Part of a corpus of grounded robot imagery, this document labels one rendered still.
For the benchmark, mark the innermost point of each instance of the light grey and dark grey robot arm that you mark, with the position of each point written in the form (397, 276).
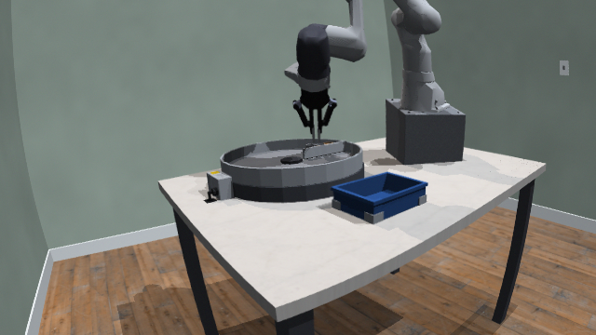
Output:
(412, 20)

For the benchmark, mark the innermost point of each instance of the blue plastic crate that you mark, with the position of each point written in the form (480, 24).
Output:
(363, 202)

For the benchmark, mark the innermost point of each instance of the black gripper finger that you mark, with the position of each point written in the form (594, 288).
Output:
(297, 105)
(327, 116)

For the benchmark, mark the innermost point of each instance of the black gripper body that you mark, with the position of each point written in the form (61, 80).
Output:
(321, 96)

